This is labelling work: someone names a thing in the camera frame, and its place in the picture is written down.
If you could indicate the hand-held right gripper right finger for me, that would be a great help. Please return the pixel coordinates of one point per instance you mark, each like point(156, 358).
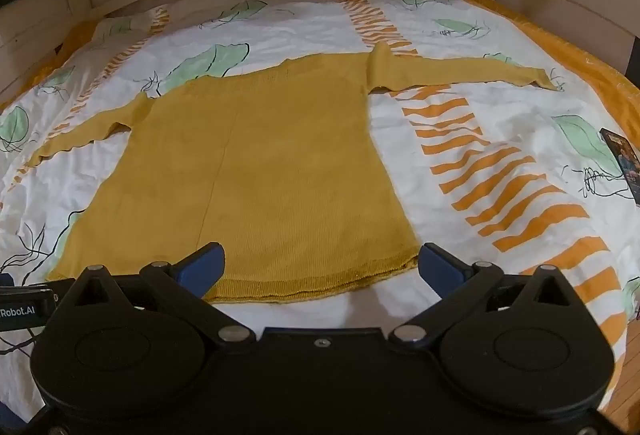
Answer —
point(440, 267)

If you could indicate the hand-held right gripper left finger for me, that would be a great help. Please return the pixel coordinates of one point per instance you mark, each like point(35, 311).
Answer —
point(202, 262)

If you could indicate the mustard yellow knit sweater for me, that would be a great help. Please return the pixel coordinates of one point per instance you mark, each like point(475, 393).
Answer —
point(280, 155)

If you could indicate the dark printed book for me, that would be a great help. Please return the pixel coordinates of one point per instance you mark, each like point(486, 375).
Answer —
point(625, 160)

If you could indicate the white leaf print bed cover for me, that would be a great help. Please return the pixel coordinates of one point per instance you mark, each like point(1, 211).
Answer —
point(310, 30)

